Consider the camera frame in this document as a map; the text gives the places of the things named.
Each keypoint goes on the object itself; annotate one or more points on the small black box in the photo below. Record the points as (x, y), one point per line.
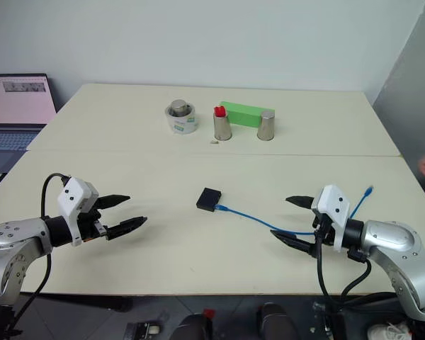
(209, 200)

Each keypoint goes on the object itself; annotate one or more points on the green foam block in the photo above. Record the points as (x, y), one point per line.
(244, 114)

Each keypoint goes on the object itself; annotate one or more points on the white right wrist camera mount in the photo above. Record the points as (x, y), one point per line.
(334, 203)

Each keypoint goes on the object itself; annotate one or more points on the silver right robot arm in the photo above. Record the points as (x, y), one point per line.
(393, 244)

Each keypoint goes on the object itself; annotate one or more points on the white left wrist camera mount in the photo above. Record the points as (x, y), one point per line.
(72, 198)

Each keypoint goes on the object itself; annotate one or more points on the open laptop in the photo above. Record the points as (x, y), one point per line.
(14, 102)

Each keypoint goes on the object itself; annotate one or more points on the dark rounded shape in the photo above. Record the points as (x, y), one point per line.
(276, 322)
(191, 327)

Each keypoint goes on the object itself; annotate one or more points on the small red cap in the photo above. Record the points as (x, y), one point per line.
(208, 314)

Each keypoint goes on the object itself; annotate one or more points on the metal cylinder weight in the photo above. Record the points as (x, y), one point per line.
(180, 108)

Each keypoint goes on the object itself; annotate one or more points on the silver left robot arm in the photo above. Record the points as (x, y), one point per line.
(10, 237)

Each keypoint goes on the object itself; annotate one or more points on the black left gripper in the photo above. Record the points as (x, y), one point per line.
(90, 226)

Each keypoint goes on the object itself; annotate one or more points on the steel cup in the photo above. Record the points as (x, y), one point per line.
(266, 125)
(222, 128)

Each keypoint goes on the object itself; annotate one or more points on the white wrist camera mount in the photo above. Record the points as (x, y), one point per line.
(72, 198)
(334, 203)

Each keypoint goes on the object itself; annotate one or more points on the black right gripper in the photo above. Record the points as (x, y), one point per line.
(322, 228)

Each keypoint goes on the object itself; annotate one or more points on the white sneaker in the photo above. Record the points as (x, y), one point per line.
(387, 332)

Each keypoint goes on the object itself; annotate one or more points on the red plastic piece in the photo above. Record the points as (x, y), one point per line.
(219, 111)

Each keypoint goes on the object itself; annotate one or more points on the grey device on floor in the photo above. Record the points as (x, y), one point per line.
(143, 330)

